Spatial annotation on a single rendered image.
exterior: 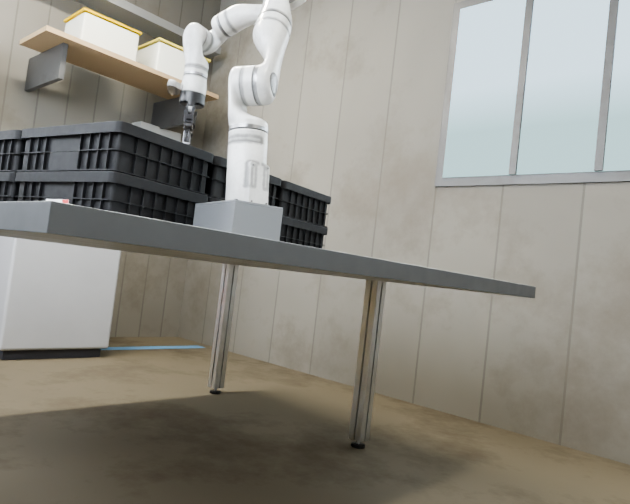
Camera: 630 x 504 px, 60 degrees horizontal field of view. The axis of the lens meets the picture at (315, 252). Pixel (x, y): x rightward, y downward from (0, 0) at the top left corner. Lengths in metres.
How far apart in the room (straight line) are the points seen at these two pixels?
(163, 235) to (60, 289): 2.68
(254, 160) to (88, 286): 2.39
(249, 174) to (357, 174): 2.38
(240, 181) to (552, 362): 2.02
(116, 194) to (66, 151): 0.20
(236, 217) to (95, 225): 0.49
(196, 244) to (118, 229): 0.13
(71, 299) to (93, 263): 0.24
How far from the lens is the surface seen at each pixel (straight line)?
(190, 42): 1.74
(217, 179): 1.46
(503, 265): 2.99
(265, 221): 1.24
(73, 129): 1.40
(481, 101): 3.23
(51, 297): 3.45
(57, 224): 0.74
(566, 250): 2.89
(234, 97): 1.31
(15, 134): 1.61
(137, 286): 4.59
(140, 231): 0.78
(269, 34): 1.42
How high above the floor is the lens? 0.65
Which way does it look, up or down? 3 degrees up
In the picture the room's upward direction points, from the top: 7 degrees clockwise
